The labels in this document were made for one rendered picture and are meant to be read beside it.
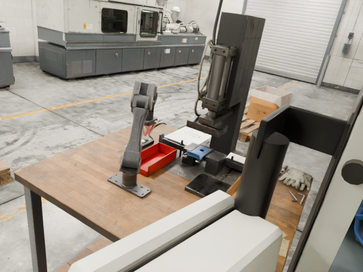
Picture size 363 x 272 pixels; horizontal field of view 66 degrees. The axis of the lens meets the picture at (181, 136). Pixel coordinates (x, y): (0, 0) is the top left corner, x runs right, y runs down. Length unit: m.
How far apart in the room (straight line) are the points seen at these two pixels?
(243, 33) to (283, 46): 9.37
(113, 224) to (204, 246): 0.86
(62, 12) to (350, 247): 5.80
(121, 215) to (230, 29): 0.92
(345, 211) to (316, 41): 10.20
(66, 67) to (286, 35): 7.27
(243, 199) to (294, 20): 10.42
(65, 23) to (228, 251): 6.01
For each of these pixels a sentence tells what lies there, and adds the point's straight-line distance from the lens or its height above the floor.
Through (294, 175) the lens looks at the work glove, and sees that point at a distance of 1.61.
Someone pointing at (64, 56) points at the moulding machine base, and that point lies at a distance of 6.27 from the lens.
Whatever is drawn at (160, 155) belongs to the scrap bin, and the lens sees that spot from 1.53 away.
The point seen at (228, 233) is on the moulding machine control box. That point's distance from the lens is 0.26.
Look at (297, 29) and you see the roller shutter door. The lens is 10.60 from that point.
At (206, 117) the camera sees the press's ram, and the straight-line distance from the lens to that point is 1.35.
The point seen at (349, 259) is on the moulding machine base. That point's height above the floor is 0.97.
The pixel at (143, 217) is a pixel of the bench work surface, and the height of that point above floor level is 0.90.
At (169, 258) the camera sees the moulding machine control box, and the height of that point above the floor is 1.46.
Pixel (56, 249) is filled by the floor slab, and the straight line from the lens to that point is 2.30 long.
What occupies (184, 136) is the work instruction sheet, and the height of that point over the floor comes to 0.90.
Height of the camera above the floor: 1.62
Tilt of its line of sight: 24 degrees down
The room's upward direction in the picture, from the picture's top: 8 degrees clockwise
